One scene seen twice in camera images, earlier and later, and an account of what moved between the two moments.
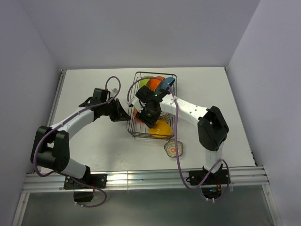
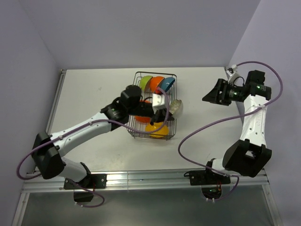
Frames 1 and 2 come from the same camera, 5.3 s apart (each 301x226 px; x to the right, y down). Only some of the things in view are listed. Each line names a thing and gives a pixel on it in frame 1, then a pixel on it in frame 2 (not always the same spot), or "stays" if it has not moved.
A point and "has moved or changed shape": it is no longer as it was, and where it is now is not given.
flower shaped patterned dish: (170, 149) has moved or changed shape
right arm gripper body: (148, 116) -> (234, 94)
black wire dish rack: (144, 117) stays
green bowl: (144, 82) stays
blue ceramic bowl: (169, 80) stays
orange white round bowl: (153, 83) stays
